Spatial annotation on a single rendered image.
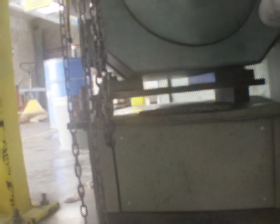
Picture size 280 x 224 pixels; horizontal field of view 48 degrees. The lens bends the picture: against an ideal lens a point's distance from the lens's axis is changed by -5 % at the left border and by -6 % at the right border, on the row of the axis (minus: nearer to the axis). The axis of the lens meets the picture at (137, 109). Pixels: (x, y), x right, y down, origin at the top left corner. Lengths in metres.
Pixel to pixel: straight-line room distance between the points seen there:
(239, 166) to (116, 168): 0.36
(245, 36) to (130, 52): 0.28
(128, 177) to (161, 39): 0.44
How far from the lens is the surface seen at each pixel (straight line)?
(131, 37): 0.74
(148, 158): 0.96
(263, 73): 1.62
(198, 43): 0.75
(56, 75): 4.19
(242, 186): 0.95
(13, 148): 1.05
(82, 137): 2.31
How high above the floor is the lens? 0.36
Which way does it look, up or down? 3 degrees down
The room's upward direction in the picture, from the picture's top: 6 degrees counter-clockwise
